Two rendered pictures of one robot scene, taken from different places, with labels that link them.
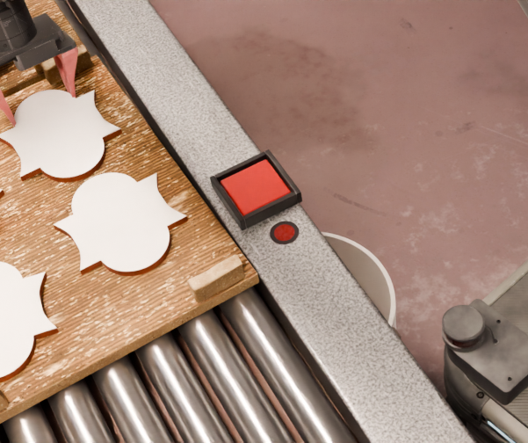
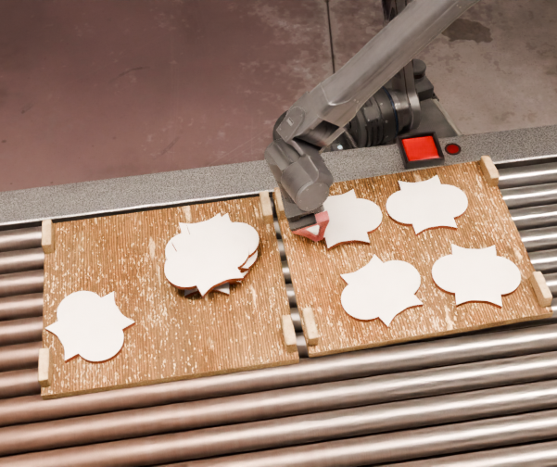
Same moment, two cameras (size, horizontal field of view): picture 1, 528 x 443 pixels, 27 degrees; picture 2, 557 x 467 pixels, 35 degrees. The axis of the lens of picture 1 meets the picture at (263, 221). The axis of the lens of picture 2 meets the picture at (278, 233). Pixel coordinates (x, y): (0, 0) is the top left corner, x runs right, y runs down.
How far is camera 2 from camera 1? 1.48 m
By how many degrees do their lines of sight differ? 45
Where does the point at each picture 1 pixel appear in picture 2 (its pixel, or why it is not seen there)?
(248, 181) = (415, 149)
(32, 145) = (346, 231)
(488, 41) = (79, 169)
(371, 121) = not seen: hidden behind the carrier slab
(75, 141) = (353, 211)
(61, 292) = (464, 242)
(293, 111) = not seen: hidden behind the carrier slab
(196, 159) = (380, 171)
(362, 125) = not seen: hidden behind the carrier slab
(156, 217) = (433, 187)
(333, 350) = (536, 150)
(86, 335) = (500, 236)
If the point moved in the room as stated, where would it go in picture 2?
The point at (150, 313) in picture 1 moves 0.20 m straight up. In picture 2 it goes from (495, 207) to (515, 127)
